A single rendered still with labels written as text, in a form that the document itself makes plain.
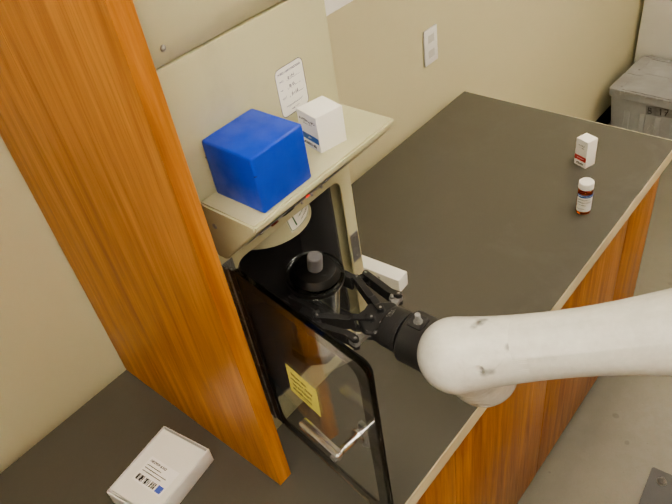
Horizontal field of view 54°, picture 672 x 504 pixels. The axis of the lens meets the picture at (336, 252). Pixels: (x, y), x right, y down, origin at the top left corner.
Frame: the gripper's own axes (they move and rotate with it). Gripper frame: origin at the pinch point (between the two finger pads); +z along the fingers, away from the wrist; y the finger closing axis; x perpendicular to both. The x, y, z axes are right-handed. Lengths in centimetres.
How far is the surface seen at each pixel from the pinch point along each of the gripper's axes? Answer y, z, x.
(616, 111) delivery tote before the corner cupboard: -253, 35, 101
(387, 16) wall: -84, 45, -13
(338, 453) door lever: 24.4, -25.5, -0.5
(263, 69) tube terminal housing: -0.2, 1.4, -43.6
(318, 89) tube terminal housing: -10.6, 1.5, -35.4
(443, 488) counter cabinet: -1, -25, 47
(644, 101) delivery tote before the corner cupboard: -250, 22, 91
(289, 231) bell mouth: 0.5, 3.5, -12.9
